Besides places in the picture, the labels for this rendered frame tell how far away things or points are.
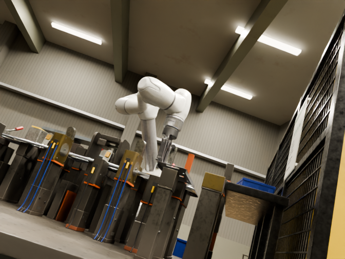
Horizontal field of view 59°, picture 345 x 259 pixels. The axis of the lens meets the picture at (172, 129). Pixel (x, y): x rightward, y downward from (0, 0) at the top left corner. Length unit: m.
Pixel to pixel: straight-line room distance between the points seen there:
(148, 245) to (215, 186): 0.37
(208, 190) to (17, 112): 7.60
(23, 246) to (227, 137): 7.87
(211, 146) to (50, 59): 4.86
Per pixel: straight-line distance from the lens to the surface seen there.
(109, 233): 1.19
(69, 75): 8.64
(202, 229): 1.19
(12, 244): 0.74
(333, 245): 0.86
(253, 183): 1.58
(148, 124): 2.05
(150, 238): 0.98
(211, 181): 1.21
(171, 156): 1.59
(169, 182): 0.98
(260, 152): 8.68
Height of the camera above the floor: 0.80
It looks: 18 degrees up
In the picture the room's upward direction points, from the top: 19 degrees clockwise
